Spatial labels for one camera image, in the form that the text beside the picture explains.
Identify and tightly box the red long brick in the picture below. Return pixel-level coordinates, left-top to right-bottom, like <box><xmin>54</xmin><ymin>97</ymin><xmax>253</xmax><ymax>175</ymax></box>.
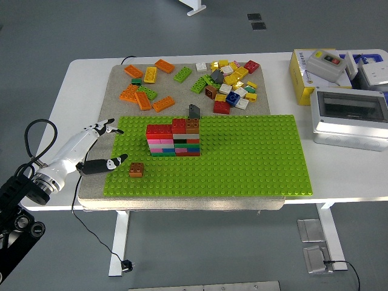
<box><xmin>146</xmin><ymin>124</ymin><xmax>173</xmax><ymax>140</ymax></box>

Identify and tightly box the lime green long brick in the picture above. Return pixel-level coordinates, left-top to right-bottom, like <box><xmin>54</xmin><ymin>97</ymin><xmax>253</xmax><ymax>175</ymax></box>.
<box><xmin>202</xmin><ymin>74</ymin><xmax>221</xmax><ymax>90</ymax></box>
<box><xmin>190</xmin><ymin>76</ymin><xmax>209</xmax><ymax>94</ymax></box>
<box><xmin>173</xmin><ymin>65</ymin><xmax>193</xmax><ymax>84</ymax></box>
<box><xmin>136</xmin><ymin>85</ymin><xmax>158</xmax><ymax>101</ymax></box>

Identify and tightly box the metal floor plate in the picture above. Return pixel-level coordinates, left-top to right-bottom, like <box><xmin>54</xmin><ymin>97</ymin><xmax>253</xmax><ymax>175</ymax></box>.
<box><xmin>296</xmin><ymin>218</ymin><xmax>326</xmax><ymax>243</ymax></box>
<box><xmin>303</xmin><ymin>245</ymin><xmax>334</xmax><ymax>275</ymax></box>

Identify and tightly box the long metal plate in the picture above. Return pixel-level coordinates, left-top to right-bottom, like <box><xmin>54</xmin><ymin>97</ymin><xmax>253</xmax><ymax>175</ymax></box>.
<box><xmin>129</xmin><ymin>280</ymin><xmax>281</xmax><ymax>291</ymax></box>

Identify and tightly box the green studded baseplate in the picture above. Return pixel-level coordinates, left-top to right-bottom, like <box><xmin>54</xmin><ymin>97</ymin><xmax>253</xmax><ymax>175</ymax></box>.
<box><xmin>102</xmin><ymin>114</ymin><xmax>314</xmax><ymax>197</ymax></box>

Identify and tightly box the white plastic panel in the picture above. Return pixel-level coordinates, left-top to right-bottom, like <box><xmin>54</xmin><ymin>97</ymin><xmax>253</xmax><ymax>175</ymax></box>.
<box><xmin>345</xmin><ymin>50</ymin><xmax>364</xmax><ymax>80</ymax></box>

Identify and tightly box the multicoloured brick wall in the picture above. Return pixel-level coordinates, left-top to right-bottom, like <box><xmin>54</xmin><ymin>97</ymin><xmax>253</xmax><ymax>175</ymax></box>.
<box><xmin>147</xmin><ymin>133</ymin><xmax>201</xmax><ymax>158</ymax></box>

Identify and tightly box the grey distribution box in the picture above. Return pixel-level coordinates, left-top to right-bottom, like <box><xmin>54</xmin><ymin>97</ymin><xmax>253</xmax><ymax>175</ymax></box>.
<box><xmin>309</xmin><ymin>86</ymin><xmax>388</xmax><ymax>152</ymax></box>

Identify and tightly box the yellow long brick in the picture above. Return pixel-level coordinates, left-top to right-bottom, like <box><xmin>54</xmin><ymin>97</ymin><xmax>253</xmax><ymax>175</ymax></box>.
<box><xmin>143</xmin><ymin>66</ymin><xmax>158</xmax><ymax>84</ymax></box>

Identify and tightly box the black cable with connector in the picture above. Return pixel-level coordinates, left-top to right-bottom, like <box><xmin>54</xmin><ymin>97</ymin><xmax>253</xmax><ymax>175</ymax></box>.
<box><xmin>323</xmin><ymin>259</ymin><xmax>361</xmax><ymax>291</ymax></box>

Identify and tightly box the red square brick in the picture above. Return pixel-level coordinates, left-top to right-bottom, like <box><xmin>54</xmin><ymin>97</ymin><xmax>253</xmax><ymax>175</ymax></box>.
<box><xmin>213</xmin><ymin>100</ymin><xmax>231</xmax><ymax>115</ymax></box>
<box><xmin>172</xmin><ymin>118</ymin><xmax>187</xmax><ymax>135</ymax></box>
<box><xmin>243</xmin><ymin>59</ymin><xmax>261</xmax><ymax>75</ymax></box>

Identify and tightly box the grey push-button switch box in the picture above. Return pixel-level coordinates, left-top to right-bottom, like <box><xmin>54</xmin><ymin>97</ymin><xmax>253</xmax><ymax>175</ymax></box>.
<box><xmin>305</xmin><ymin>48</ymin><xmax>348</xmax><ymax>84</ymax></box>

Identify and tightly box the blue plastic bin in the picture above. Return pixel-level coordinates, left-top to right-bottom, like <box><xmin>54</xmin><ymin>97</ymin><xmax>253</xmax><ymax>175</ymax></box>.
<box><xmin>338</xmin><ymin>52</ymin><xmax>383</xmax><ymax>66</ymax></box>

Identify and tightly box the white table leg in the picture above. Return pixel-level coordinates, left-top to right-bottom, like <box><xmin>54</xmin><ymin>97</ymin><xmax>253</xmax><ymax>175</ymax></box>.
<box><xmin>108</xmin><ymin>210</ymin><xmax>131</xmax><ymax>277</ymax></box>
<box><xmin>315</xmin><ymin>202</ymin><xmax>349</xmax><ymax>272</ymax></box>

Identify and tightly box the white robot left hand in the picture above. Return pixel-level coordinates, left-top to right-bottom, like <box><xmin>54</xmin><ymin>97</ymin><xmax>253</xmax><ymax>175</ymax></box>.
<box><xmin>35</xmin><ymin>118</ymin><xmax>129</xmax><ymax>192</ymax></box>

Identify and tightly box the yellow cardboard box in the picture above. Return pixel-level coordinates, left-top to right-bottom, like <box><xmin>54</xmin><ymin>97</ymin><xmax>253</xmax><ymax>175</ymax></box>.
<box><xmin>287</xmin><ymin>48</ymin><xmax>354</xmax><ymax>106</ymax></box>

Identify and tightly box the blue square brick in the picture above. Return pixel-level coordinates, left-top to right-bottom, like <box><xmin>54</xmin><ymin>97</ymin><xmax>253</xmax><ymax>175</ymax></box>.
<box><xmin>226</xmin><ymin>91</ymin><xmax>241</xmax><ymax>107</ymax></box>

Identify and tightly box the orange long brick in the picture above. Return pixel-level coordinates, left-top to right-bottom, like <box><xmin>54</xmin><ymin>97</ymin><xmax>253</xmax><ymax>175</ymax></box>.
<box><xmin>123</xmin><ymin>64</ymin><xmax>144</xmax><ymax>79</ymax></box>
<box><xmin>119</xmin><ymin>84</ymin><xmax>139</xmax><ymax>104</ymax></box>
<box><xmin>152</xmin><ymin>96</ymin><xmax>176</xmax><ymax>113</ymax></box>
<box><xmin>134</xmin><ymin>90</ymin><xmax>152</xmax><ymax>111</ymax></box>
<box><xmin>154</xmin><ymin>59</ymin><xmax>176</xmax><ymax>74</ymax></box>

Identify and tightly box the white furniture foot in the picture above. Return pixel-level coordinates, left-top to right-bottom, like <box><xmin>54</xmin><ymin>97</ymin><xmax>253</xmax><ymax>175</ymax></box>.
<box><xmin>178</xmin><ymin>0</ymin><xmax>207</xmax><ymax>17</ymax></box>

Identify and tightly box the grey-brown mat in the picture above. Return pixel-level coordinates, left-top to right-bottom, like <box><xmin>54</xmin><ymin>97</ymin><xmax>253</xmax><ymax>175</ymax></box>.
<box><xmin>77</xmin><ymin>62</ymin><xmax>286</xmax><ymax>212</ymax></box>

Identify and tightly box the thin black cable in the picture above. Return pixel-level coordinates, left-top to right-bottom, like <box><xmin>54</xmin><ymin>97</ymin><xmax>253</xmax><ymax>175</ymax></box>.
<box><xmin>71</xmin><ymin>178</ymin><xmax>124</xmax><ymax>264</ymax></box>

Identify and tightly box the white wall socket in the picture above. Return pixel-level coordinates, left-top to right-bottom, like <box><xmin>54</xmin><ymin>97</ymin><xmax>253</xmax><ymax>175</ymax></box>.
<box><xmin>359</xmin><ymin>62</ymin><xmax>388</xmax><ymax>87</ymax></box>

